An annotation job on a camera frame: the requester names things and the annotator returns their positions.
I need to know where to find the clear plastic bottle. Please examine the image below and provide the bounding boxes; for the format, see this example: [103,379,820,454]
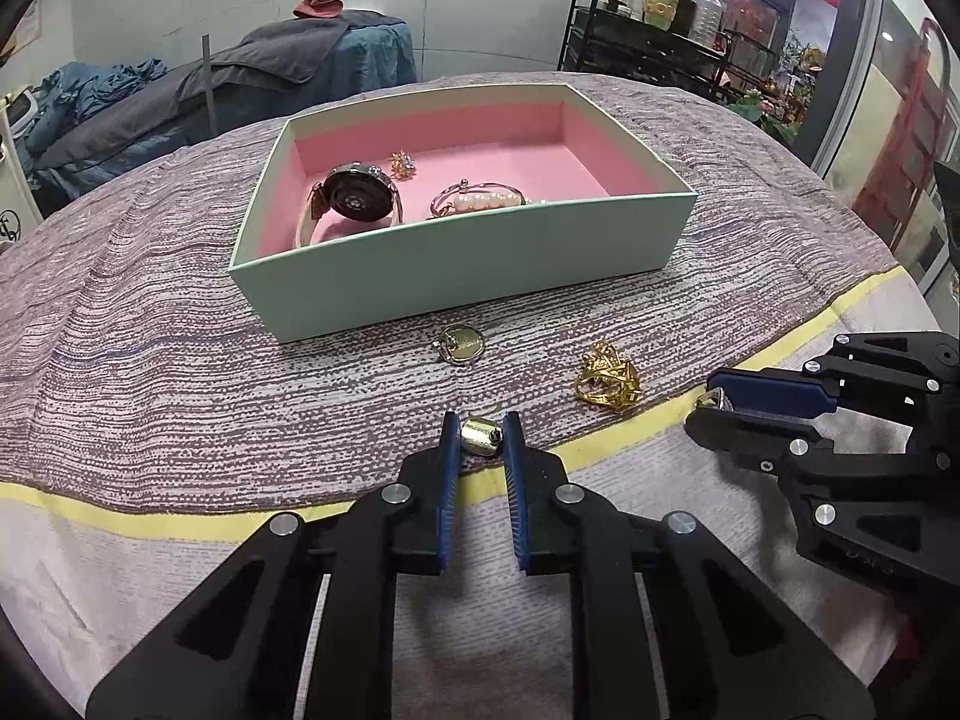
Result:
[690,0,725,47]

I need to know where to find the striped purple tablecloth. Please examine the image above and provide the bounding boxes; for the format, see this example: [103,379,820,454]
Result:
[0,71,938,720]

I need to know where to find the plain gold ring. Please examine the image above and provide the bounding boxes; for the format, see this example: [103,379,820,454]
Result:
[460,415,502,458]

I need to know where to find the blue massage bed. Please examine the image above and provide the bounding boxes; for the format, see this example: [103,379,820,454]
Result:
[30,11,418,203]

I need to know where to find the wristwatch with pale strap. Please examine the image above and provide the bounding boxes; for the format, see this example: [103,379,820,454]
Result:
[296,163,407,247]

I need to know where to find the black metal rack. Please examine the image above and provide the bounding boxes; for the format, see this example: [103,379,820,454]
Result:
[556,0,781,103]

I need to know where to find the ornate gold ring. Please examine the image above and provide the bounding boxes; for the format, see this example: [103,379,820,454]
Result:
[574,341,643,414]

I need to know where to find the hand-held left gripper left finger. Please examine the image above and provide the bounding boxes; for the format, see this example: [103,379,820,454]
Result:
[86,411,462,720]

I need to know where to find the grey metal pole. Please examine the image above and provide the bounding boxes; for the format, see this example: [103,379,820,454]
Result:
[201,34,219,137]

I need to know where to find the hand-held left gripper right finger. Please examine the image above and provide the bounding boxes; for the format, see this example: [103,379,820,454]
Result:
[501,411,875,720]

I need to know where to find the crumpled blue cloth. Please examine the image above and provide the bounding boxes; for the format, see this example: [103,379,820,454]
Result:
[15,58,168,166]

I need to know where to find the grey blanket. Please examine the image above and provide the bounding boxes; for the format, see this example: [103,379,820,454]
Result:
[34,15,350,168]

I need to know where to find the pearl bracelet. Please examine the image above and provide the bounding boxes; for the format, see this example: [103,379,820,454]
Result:
[429,180,550,221]

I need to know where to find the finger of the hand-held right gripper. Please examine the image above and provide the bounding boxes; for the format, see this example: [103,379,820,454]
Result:
[705,331,960,430]
[684,405,960,593]

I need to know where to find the potted flowers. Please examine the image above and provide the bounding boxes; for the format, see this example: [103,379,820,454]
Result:
[731,28,826,145]

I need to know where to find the mint green box pink lining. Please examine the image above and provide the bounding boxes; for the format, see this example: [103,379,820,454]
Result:
[227,82,700,344]

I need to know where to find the round silver pendant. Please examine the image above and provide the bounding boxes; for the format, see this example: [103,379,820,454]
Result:
[432,324,486,367]

